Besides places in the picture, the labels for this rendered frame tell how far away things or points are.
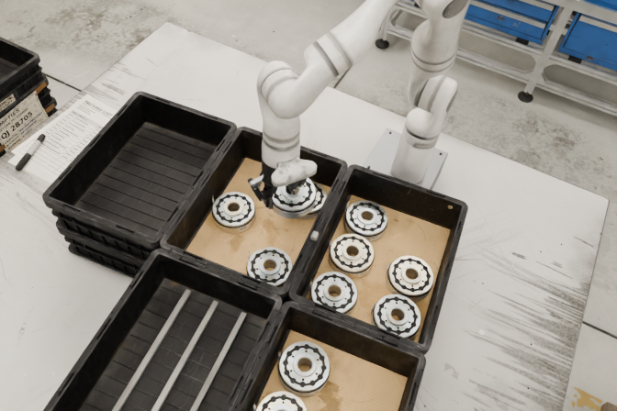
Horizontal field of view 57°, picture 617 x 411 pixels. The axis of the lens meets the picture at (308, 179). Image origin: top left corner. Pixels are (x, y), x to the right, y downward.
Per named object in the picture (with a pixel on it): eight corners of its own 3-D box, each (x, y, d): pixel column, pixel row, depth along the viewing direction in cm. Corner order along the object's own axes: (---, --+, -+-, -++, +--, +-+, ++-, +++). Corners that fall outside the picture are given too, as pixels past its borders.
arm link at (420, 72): (422, 16, 115) (465, 34, 112) (419, 75, 140) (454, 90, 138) (401, 53, 113) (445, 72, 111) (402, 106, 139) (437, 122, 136)
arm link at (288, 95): (270, 111, 92) (340, 61, 91) (249, 78, 97) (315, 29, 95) (287, 131, 98) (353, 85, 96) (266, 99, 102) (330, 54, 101)
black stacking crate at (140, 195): (144, 121, 159) (138, 91, 150) (240, 155, 153) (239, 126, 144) (54, 227, 135) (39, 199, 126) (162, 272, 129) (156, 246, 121)
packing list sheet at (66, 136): (83, 92, 180) (82, 91, 180) (140, 119, 174) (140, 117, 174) (2, 159, 161) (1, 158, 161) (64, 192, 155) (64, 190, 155)
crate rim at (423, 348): (349, 168, 140) (350, 161, 138) (466, 208, 135) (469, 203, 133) (285, 303, 116) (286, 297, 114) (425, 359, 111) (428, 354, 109)
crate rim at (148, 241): (139, 95, 152) (137, 89, 150) (240, 130, 146) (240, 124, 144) (40, 205, 127) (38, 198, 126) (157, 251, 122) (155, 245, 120)
